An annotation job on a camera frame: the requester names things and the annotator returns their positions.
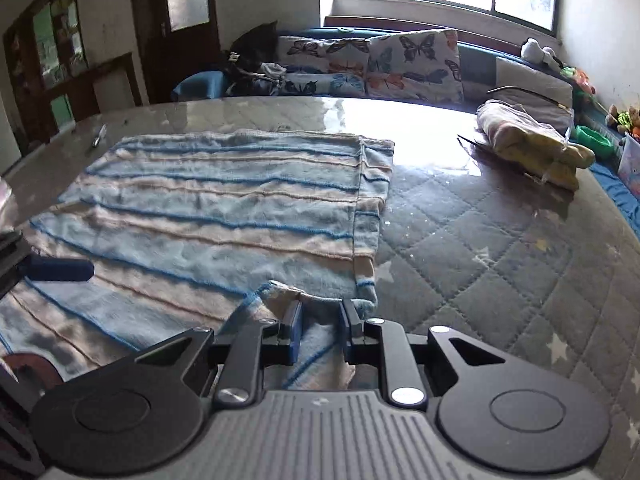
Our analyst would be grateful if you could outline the orange plush toy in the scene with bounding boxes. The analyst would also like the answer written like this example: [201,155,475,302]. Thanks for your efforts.
[570,67,598,96]

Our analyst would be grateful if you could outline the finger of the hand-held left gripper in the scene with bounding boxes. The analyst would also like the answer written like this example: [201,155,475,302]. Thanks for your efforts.
[30,255,95,282]

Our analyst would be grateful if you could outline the white plush toy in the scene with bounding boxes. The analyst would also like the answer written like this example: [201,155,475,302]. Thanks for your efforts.
[520,37,558,68]

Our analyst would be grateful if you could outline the butterfly print pillows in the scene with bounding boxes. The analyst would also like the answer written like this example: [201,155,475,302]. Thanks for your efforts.
[272,35,373,98]

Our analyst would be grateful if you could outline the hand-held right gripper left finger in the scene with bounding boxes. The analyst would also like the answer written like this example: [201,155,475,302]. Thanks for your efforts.
[134,301,304,409]

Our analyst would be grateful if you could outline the dark wooden desk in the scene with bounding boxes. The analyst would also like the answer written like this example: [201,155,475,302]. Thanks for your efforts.
[47,52,141,126]

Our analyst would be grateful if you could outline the black bag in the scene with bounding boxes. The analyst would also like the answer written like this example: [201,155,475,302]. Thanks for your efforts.
[222,21,281,96]

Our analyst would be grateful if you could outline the folded yellow beige clothes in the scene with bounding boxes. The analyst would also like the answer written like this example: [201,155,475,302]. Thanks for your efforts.
[475,100,597,191]

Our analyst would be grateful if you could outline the butterfly print pillow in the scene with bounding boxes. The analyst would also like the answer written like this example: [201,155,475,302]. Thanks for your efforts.
[366,29,465,106]

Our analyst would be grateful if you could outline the green plastic bowl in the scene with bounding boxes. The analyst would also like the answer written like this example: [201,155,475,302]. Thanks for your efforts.
[572,125,615,160]

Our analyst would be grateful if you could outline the grey quilted star mattress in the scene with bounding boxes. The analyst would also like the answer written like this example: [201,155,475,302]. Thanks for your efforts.
[0,95,640,480]

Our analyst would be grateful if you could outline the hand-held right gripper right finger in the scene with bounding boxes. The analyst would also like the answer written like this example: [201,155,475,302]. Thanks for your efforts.
[340,299,507,408]

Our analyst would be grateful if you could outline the blue beige striped cloth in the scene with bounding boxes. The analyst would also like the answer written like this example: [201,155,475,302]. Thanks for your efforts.
[0,130,396,391]

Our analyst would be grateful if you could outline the brown green plush toys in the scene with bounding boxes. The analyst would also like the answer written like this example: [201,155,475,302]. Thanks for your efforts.
[605,105,640,138]

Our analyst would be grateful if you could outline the clear plastic storage box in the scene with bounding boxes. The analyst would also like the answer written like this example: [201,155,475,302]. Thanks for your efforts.
[617,132,640,191]

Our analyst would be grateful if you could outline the black clothes hanger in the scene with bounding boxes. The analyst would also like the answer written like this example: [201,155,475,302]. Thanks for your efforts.
[456,133,546,181]

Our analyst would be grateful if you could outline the grey pillow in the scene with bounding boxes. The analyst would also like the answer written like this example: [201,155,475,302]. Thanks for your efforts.
[492,56,575,136]

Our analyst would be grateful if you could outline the brown wooden door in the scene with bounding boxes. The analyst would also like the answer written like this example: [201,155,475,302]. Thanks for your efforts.
[127,0,221,106]

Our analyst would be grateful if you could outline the wooden glass cabinet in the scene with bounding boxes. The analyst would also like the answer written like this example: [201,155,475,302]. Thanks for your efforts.
[2,0,91,156]

